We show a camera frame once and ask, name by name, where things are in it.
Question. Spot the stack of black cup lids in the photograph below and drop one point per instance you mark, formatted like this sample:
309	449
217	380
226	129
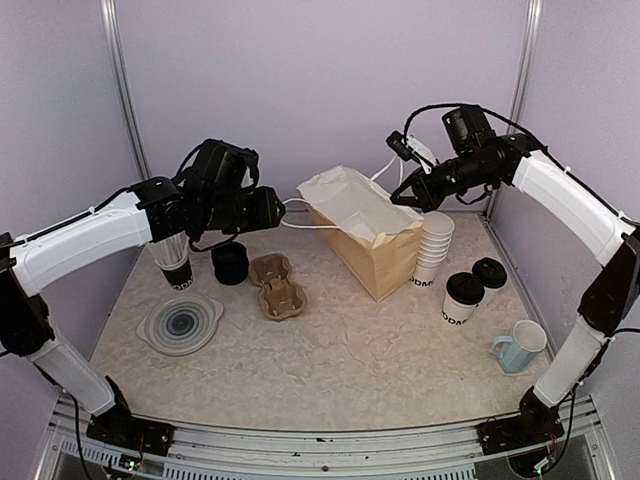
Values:
230	263

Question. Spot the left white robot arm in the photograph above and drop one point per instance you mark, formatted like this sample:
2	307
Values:
134	216

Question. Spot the black coffee cup lid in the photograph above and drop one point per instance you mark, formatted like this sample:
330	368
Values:
489	272
465	288

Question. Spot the light blue mug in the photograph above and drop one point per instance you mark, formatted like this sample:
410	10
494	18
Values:
515	351

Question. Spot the brown paper takeout bag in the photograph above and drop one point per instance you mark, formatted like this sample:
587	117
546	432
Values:
377	240

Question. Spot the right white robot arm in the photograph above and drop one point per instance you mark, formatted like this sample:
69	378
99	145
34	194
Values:
522	161

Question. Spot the stack of white paper cups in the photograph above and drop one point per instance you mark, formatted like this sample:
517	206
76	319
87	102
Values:
437	232

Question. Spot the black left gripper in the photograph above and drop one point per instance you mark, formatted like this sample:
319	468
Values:
267	212

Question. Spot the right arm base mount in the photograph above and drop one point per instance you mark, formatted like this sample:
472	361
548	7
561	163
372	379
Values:
534	423

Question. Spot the white paper coffee cup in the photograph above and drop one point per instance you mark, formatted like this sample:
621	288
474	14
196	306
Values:
456	313
487	274

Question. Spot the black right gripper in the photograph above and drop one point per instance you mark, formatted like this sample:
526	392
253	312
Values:
429	198

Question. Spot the aluminium front frame rail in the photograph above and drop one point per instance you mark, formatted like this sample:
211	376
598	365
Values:
459	450

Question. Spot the left aluminium corner post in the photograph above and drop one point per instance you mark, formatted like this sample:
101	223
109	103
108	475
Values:
117	58

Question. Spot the brown cardboard cup carrier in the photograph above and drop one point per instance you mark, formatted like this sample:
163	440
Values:
280	297

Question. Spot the aluminium corner post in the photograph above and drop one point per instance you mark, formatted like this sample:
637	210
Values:
117	58
526	62

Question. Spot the right aluminium corner post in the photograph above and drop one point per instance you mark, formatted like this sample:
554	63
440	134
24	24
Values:
526	62

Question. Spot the black cup holding straws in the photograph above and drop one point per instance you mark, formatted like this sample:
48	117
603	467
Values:
179	275

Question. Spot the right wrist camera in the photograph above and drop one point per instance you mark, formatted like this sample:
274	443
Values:
410	149

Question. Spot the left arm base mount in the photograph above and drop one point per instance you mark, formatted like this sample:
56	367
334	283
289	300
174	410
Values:
119	427

